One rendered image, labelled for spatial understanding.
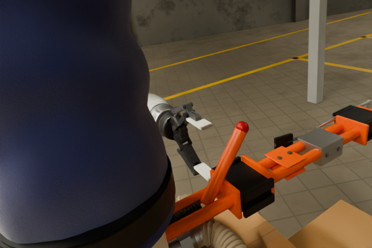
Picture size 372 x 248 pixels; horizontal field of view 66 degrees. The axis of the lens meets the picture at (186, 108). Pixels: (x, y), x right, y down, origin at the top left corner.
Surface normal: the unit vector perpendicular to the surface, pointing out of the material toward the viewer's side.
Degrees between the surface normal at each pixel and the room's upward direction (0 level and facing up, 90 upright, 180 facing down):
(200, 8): 90
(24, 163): 77
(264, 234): 0
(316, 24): 90
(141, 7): 90
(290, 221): 0
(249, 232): 0
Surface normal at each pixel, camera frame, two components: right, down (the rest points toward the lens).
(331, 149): 0.48, 0.28
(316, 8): -0.84, 0.32
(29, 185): -0.13, 0.34
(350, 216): -0.15, -0.91
